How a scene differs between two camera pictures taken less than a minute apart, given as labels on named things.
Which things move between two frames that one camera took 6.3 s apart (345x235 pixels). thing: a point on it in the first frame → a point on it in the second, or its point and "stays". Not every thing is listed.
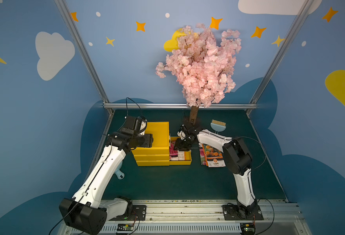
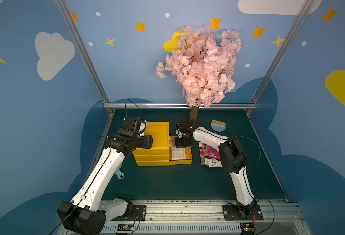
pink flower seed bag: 173,153 → 212,157
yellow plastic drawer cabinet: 159,154 stays
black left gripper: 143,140 stays
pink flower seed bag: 202,155 stays
